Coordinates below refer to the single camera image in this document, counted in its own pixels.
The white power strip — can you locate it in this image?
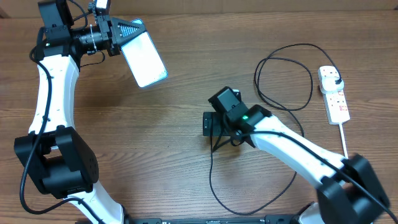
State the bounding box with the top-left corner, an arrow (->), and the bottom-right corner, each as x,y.
318,65 -> 350,125

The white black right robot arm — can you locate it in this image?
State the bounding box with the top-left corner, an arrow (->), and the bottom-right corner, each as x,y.
203,86 -> 397,224

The blue Galaxy smartphone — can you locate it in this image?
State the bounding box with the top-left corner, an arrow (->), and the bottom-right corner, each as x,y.
121,31 -> 168,88

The white charger plug adapter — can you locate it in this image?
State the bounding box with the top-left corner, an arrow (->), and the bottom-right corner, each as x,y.
320,77 -> 345,94

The black charging cable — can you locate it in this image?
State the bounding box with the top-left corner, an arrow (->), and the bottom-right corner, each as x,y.
208,43 -> 345,217

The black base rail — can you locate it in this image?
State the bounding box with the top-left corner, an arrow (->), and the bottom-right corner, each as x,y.
125,214 -> 299,224

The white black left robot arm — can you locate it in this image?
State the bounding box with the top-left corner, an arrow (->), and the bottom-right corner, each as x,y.
14,1 -> 146,223

